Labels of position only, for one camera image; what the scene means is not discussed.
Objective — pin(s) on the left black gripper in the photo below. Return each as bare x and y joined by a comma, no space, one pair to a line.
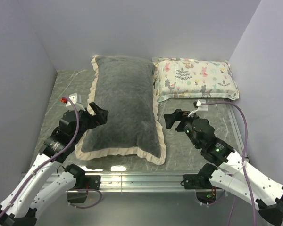
99,118

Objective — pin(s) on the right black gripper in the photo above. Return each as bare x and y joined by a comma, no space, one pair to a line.
179,115

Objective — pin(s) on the grey pillowcase with cream ruffle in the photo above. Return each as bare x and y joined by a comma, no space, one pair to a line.
124,86

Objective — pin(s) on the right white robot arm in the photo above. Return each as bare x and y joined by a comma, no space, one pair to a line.
225,168

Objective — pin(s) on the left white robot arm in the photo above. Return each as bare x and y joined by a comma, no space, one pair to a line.
29,199

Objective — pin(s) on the animal print pillow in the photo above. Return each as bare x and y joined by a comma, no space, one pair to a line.
191,78

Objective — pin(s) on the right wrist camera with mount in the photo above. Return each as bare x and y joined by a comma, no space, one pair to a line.
200,108

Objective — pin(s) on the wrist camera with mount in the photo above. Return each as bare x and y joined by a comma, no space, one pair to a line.
200,108
76,100

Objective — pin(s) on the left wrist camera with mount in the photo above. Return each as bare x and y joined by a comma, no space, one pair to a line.
76,100

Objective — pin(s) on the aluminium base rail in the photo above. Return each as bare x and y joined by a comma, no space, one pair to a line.
134,174

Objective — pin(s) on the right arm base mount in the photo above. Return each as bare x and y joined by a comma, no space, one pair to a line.
206,194

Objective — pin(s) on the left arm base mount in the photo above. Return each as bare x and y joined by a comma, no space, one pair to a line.
83,187

